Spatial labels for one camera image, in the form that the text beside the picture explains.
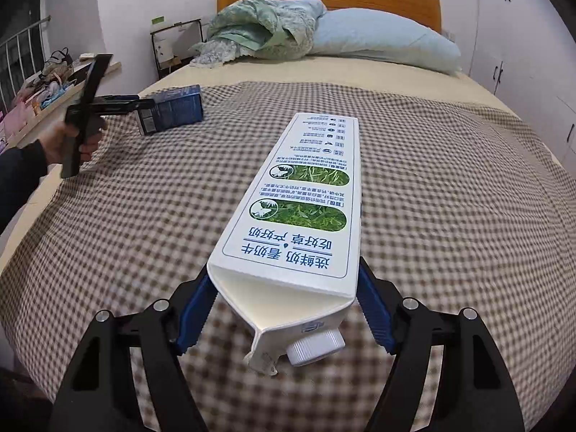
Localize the blue box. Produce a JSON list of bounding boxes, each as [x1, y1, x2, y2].
[[137, 85, 204, 136]]

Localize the black bedside shelf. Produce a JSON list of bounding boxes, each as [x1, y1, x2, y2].
[[149, 16, 204, 79]]

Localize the cream mattress sheet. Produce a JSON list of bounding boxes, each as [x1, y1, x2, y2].
[[0, 54, 563, 275]]

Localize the white milk carton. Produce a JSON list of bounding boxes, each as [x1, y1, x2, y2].
[[207, 113, 361, 377]]

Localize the metal window railing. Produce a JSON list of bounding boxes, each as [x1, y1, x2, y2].
[[0, 16, 51, 114]]

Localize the light blue pillow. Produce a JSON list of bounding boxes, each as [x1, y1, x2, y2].
[[310, 8, 461, 74]]

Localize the windowsill clutter items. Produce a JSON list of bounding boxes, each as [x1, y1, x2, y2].
[[1, 48, 96, 150]]

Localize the white wardrobe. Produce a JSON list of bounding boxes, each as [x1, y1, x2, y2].
[[469, 0, 575, 174]]

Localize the brown checkered blanket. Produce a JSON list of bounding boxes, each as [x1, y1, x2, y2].
[[1, 82, 575, 427]]

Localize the green crumpled quilt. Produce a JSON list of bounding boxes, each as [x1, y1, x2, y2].
[[190, 0, 327, 68]]

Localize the person's left hand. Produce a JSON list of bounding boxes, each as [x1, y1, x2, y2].
[[39, 115, 109, 167]]

